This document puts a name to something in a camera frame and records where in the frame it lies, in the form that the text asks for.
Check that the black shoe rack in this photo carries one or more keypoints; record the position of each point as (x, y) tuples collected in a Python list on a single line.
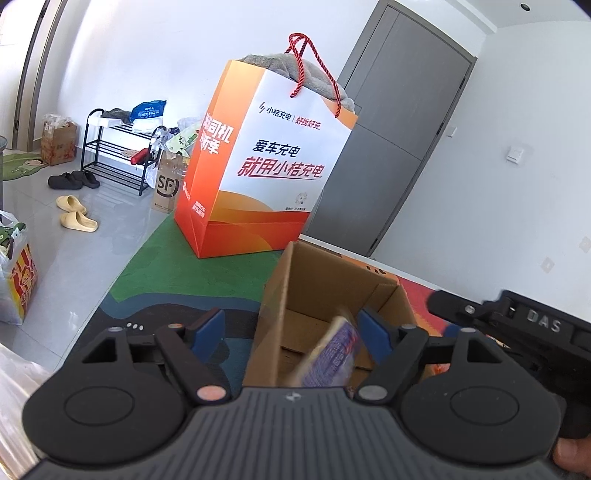
[(112, 150)]

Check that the colourful table mat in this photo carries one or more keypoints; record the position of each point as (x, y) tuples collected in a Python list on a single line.
[(165, 282)]

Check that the person right hand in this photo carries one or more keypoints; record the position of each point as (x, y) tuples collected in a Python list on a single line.
[(573, 455)]

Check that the grey blanket in bag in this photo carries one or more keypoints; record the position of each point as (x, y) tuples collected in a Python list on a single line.
[(315, 78)]

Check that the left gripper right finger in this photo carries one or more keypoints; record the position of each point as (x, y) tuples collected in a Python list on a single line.
[(397, 353)]

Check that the green floor mat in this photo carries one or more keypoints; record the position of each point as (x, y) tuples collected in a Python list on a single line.
[(18, 165)]

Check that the brown cardboard box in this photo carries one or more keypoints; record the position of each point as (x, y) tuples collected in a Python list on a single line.
[(306, 290)]

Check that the red yellow plastic bag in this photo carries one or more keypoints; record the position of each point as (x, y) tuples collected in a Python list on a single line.
[(18, 270)]

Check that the grey door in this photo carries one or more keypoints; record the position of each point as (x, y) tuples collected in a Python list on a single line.
[(405, 80)]

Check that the orange white paper bag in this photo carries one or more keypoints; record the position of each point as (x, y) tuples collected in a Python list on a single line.
[(263, 155)]

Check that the blue bag on rack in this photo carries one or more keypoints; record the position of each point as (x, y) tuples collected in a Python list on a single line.
[(147, 110)]

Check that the black slipper pair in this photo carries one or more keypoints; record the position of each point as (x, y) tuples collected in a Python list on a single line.
[(75, 180)]

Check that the yellow slipper near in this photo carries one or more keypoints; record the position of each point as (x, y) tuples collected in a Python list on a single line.
[(78, 222)]

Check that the yellow slipper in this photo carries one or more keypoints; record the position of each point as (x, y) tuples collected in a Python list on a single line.
[(70, 203), (78, 222)]

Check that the white wall switch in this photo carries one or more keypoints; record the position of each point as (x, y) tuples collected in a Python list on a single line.
[(515, 154)]

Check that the yellow slipper far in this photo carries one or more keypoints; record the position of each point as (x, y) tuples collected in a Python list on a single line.
[(70, 203)]

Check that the brown carton by wall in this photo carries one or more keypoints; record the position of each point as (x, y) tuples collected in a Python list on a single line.
[(58, 141)]

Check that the purple snack packet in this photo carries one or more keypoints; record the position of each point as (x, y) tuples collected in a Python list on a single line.
[(331, 362)]

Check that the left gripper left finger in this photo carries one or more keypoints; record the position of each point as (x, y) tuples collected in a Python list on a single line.
[(187, 348)]

